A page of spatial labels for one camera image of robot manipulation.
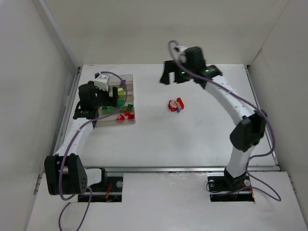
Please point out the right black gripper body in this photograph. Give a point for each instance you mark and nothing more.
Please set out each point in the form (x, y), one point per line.
(172, 66)

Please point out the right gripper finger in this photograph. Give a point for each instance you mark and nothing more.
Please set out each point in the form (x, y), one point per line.
(181, 77)
(169, 67)

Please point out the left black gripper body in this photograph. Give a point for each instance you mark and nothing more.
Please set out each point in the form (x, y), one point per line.
(106, 99)

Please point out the green 2x4 brick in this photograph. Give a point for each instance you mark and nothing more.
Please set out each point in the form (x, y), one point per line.
(120, 103)

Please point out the lime green brick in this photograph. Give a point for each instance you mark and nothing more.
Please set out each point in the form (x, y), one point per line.
(121, 92)

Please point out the small red lego piece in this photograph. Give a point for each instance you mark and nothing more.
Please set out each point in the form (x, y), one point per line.
(120, 118)

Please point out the purple red flower lego stack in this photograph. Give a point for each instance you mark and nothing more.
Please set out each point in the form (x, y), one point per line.
(176, 105)

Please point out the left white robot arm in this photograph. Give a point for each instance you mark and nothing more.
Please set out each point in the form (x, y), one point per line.
(64, 170)

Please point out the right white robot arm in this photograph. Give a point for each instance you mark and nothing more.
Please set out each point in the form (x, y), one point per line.
(249, 123)

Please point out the clear compartment organizer tray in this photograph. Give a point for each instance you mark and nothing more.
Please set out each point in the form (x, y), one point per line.
(108, 120)

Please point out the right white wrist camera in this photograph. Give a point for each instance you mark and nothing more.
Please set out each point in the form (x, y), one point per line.
(180, 53)

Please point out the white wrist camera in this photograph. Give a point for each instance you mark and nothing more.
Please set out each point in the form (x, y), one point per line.
(180, 53)
(101, 81)

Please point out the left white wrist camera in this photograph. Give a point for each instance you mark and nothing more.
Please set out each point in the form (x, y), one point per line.
(101, 81)

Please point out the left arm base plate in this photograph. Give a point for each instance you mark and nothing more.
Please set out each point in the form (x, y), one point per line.
(106, 188)

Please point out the aluminium front rail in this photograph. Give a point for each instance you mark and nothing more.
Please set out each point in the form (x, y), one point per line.
(183, 169)

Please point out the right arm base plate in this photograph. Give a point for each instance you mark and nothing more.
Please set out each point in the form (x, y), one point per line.
(224, 188)

